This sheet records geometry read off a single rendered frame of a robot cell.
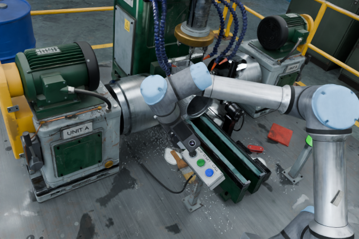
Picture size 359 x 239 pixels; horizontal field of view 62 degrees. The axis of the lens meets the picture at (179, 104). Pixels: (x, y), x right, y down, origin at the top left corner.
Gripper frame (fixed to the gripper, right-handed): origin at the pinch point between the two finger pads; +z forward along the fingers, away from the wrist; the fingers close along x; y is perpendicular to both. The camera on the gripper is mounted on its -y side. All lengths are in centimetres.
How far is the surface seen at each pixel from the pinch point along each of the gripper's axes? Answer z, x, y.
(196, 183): 16.5, 5.4, -5.3
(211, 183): 6.1, 1.8, -13.4
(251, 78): 32, -51, 27
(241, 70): 25, -48, 30
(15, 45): 24, 46, 174
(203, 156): 5.8, -2.3, -3.4
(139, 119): 1.5, 8.0, 25.3
